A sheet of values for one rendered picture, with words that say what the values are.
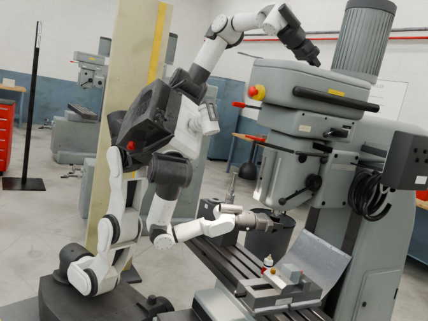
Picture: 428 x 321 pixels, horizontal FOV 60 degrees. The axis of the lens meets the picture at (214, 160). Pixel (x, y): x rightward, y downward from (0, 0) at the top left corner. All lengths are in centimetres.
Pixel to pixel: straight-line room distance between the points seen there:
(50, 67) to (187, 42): 379
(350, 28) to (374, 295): 123
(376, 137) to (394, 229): 47
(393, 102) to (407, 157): 491
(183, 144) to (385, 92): 533
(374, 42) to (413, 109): 456
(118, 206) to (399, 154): 119
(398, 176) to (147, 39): 214
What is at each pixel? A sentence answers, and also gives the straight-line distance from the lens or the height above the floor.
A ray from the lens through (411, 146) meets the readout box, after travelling 149.
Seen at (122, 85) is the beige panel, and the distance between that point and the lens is 297.
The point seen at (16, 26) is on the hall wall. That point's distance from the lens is 1014.
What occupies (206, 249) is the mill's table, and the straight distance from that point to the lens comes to 189.
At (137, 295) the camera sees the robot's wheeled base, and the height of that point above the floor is 57.
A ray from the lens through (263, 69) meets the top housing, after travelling 142.
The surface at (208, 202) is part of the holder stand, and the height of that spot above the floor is 115.
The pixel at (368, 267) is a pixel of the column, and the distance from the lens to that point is 191.
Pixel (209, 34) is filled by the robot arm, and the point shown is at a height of 196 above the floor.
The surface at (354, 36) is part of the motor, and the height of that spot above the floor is 205.
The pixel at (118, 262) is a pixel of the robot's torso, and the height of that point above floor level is 80.
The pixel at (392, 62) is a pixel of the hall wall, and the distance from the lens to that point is 656.
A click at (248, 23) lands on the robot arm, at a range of 153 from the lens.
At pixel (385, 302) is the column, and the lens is 214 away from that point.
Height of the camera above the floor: 175
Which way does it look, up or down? 11 degrees down
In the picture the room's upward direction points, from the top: 11 degrees clockwise
